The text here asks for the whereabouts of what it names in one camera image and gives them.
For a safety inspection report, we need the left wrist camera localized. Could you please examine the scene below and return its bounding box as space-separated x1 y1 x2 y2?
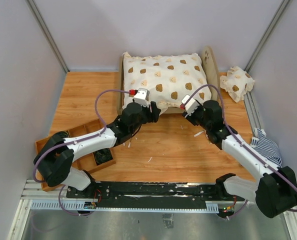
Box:
129 88 150 108

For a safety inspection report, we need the right aluminium frame post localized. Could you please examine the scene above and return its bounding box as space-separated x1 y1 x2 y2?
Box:
244 0 293 72

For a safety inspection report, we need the white slotted cable duct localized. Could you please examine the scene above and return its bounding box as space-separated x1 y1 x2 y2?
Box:
30 200 220 214

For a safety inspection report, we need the blue striped cloth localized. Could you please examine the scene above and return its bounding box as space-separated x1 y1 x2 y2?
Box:
250 128 282 167

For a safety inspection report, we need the black item in tray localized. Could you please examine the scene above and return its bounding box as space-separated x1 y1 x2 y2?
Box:
94 148 113 165

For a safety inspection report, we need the small bear print pillow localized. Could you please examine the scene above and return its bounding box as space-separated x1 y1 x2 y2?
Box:
220 66 255 103

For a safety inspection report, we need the left aluminium frame post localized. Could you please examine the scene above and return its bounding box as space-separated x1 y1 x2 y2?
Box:
25 0 70 74

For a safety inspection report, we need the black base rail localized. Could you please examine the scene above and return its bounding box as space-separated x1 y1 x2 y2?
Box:
66 181 235 209

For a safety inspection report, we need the aluminium frame post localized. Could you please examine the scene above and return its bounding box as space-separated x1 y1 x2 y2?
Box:
244 0 293 72
25 0 70 74

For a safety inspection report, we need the large bear print cushion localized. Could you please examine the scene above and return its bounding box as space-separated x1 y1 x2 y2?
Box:
123 52 207 114

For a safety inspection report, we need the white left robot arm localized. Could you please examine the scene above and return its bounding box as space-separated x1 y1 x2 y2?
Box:
33 101 161 198

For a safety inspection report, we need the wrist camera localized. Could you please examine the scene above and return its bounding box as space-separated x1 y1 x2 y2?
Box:
180 94 200 117
129 88 150 108

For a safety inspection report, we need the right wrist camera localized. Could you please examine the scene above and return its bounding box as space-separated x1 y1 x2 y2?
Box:
180 94 200 117

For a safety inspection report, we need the aluminium side rail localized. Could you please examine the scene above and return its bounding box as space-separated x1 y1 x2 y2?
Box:
244 92 264 129

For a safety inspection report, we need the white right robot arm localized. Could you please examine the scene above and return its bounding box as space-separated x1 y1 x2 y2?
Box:
182 98 297 218

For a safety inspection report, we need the wooden pet bed frame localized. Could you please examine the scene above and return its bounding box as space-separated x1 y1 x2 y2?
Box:
116 45 220 115

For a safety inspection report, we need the wooden divided tray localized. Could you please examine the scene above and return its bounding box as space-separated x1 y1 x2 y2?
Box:
35 119 116 192

